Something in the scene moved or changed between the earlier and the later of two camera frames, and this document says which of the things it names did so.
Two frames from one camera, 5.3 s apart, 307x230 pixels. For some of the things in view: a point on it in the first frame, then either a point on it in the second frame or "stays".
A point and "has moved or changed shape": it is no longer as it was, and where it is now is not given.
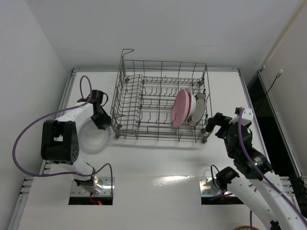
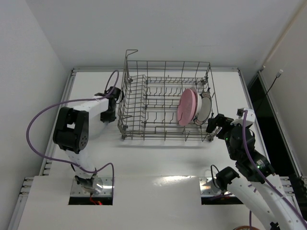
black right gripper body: x=220 y=123 stays
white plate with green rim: x=199 y=110 to x=206 y=103
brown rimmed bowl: x=246 y=227 stays
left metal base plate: x=108 y=184 stays
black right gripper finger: x=217 y=119 stays
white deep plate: x=193 y=103 to x=199 y=104
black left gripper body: x=101 y=117 to x=109 y=116
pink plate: x=181 y=107 has moved or changed shape
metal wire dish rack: x=161 y=101 stays
